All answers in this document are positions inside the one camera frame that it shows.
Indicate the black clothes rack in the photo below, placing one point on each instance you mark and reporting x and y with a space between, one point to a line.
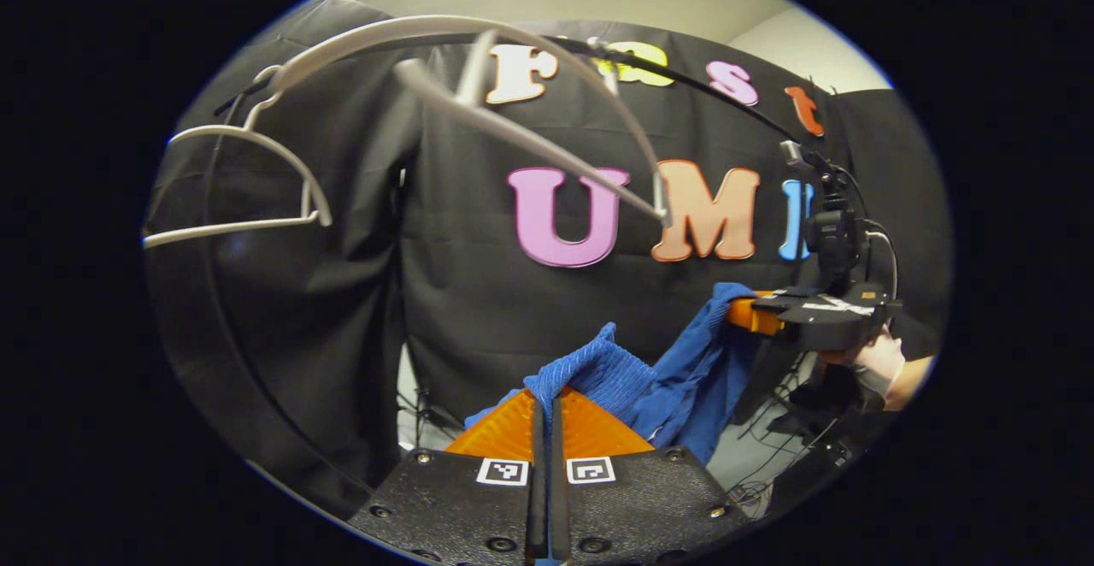
184 318

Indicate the white hanger with taped hook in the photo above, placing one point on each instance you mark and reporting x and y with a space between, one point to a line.
513 134

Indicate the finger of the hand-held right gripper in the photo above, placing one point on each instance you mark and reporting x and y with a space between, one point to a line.
791 292
846 309

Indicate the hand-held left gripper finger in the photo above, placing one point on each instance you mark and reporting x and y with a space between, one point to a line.
537 480
558 480

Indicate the white plastic hanger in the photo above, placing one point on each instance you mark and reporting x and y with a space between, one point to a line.
256 140

